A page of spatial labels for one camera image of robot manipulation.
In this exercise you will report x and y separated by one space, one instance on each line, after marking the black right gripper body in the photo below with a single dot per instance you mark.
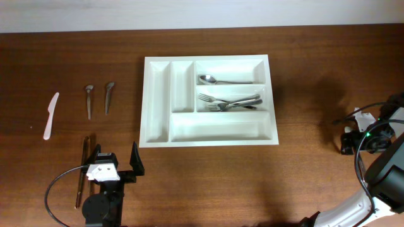
348 142

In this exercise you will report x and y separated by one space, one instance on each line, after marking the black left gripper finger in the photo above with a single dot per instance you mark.
135 161
90 159

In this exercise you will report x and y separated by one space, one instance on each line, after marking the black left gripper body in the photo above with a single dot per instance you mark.
125 174

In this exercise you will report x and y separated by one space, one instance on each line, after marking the steel table knife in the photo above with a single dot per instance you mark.
86 145

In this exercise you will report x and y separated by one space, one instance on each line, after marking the steel fork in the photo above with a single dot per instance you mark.
211 99
222 107
254 97

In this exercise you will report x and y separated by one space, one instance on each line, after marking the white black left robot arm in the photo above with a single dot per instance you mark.
105 208

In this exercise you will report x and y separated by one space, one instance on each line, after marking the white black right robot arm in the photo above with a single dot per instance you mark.
379 174

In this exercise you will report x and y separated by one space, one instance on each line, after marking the white plastic knife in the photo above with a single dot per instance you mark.
51 109

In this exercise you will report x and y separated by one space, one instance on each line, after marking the small steel teaspoon left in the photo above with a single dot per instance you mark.
88 90

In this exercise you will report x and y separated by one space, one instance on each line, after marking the small steel teaspoon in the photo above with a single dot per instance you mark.
109 87
88 90

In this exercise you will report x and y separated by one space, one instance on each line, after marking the small steel teaspoon right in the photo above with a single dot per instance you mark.
109 87

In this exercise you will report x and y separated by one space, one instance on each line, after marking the white plastic cutlery tray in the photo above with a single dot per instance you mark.
172 115

